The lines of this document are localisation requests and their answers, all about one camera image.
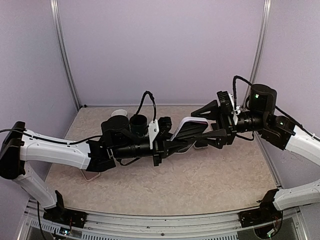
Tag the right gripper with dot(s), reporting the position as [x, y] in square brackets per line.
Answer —
[225, 134]

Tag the aluminium frame post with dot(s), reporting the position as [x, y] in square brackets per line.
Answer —
[261, 40]
[54, 6]

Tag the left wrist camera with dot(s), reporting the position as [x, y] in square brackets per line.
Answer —
[159, 129]

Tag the purple-edged black smartphone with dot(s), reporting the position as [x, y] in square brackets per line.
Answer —
[190, 129]

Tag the aluminium front rail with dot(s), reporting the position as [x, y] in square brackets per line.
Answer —
[109, 226]

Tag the light blue mug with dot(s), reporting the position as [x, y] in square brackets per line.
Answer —
[119, 112]

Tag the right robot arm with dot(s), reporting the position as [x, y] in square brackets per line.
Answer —
[281, 131]

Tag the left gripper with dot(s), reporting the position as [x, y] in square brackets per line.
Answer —
[161, 147]

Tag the dark green mug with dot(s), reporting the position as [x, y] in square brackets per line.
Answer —
[138, 125]

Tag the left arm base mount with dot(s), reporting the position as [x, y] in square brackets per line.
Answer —
[65, 216]

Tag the pink phone case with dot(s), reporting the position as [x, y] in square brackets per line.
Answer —
[89, 175]

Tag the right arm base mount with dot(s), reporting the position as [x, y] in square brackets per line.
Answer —
[258, 216]

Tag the right aluminium frame post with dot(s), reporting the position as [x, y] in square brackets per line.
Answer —
[261, 40]

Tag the lavender phone case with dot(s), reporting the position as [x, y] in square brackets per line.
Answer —
[184, 149]

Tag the white phone case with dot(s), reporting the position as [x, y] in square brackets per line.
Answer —
[198, 145]

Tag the left aluminium frame post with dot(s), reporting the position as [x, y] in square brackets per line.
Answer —
[54, 6]

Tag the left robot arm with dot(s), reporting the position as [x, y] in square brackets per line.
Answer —
[22, 146]

